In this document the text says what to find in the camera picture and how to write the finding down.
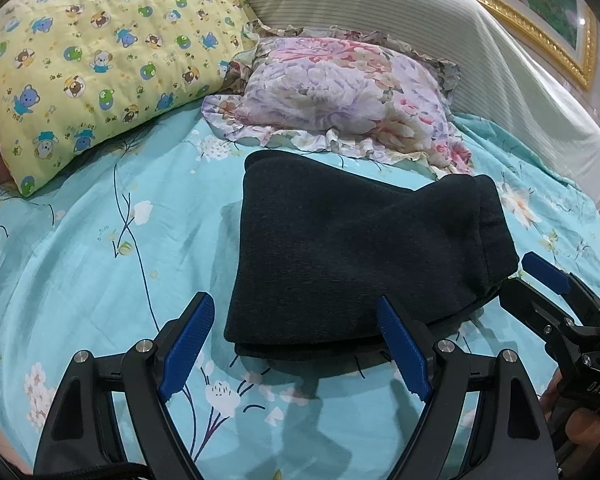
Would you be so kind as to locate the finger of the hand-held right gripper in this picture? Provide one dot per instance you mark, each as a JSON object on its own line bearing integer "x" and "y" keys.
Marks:
{"x": 547, "y": 272}
{"x": 527, "y": 307}

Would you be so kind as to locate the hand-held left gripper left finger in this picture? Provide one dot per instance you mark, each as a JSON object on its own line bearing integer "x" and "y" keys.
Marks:
{"x": 187, "y": 345}

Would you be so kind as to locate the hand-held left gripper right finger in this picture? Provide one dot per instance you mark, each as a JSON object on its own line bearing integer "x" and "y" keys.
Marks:
{"x": 402, "y": 345}

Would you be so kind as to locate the dark knit pants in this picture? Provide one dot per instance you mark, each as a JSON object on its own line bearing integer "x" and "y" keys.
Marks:
{"x": 350, "y": 250}

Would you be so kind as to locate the person's right hand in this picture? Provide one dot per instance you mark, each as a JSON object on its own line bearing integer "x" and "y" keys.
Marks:
{"x": 585, "y": 429}

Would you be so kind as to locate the turquoise floral bed sheet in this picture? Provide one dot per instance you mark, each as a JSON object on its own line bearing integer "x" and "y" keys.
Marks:
{"x": 95, "y": 260}

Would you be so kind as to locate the floral ruffled pillow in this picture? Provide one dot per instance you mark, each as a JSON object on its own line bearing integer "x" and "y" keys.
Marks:
{"x": 340, "y": 90}

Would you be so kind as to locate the gold framed painting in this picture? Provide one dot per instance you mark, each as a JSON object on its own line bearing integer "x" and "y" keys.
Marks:
{"x": 540, "y": 5}

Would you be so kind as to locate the white covered headboard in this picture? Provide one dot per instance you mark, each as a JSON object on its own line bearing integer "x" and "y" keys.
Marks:
{"x": 430, "y": 15}

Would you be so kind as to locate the yellow bear print pillow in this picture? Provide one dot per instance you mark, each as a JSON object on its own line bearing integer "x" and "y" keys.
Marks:
{"x": 115, "y": 70}

